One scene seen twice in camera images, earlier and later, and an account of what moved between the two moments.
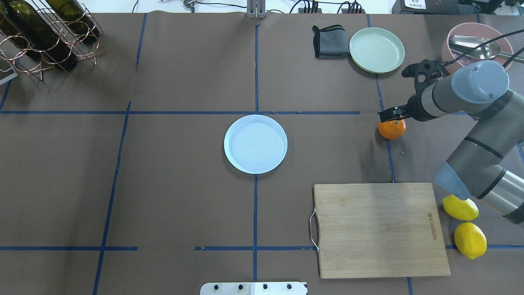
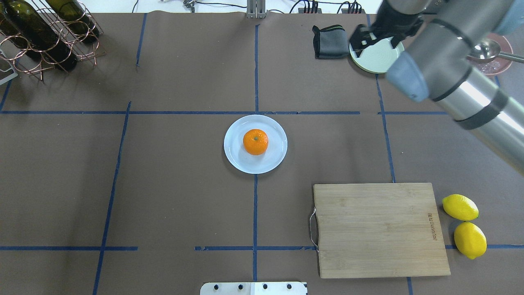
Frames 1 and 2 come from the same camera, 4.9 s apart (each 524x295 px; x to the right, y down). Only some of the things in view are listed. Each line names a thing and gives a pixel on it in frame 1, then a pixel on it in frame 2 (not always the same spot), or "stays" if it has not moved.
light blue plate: (255, 144) stays
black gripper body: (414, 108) -> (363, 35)
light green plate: (376, 50) stays
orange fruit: (392, 129) -> (255, 141)
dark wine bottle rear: (12, 34) stays
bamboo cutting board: (378, 230) stays
